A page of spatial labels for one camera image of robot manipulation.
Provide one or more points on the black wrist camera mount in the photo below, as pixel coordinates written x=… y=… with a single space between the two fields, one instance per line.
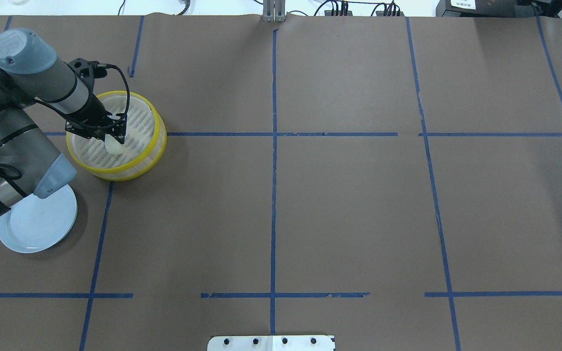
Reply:
x=88 y=71

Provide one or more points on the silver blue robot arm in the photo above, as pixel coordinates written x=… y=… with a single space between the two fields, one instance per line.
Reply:
x=31 y=72

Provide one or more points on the yellow steamer basket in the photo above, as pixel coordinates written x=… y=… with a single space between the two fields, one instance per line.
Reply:
x=144 y=144

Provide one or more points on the light blue plate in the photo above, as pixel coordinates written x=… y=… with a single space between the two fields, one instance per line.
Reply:
x=37 y=224

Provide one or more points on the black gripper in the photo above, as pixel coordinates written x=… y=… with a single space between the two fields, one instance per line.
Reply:
x=93 y=111

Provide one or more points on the aluminium frame post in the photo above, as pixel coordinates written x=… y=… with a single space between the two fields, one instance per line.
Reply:
x=274 y=11

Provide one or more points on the white steamed bun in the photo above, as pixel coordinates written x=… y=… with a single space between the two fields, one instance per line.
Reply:
x=112 y=146

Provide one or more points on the black computer box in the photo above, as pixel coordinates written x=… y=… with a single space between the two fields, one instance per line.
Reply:
x=487 y=8

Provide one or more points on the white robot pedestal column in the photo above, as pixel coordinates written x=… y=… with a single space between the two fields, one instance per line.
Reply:
x=272 y=343

